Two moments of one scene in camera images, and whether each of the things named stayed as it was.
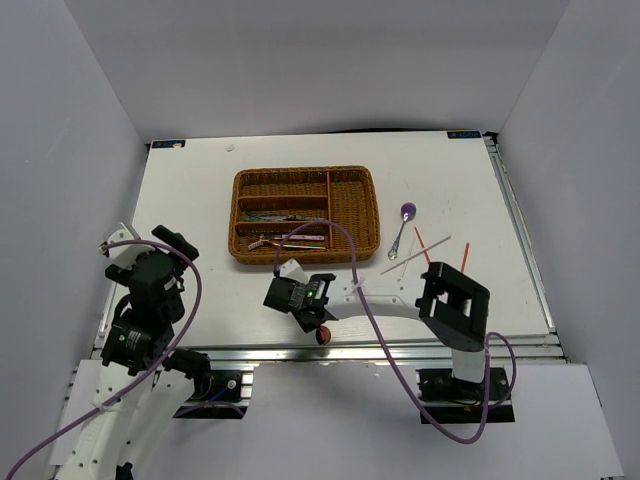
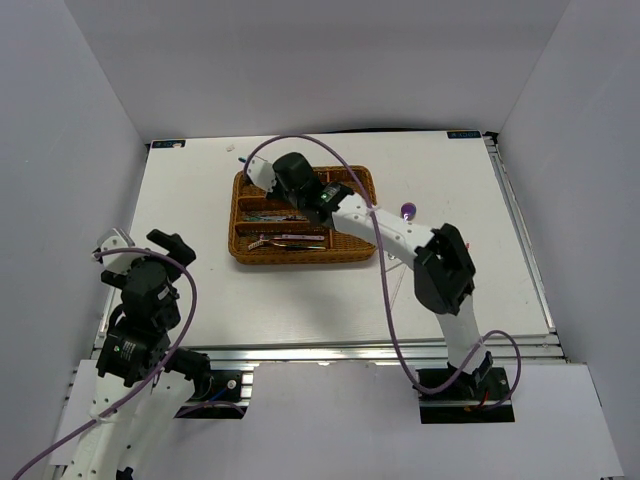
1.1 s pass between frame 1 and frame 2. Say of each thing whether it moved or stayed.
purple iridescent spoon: stayed
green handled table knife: stayed
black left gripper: stayed
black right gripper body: moved
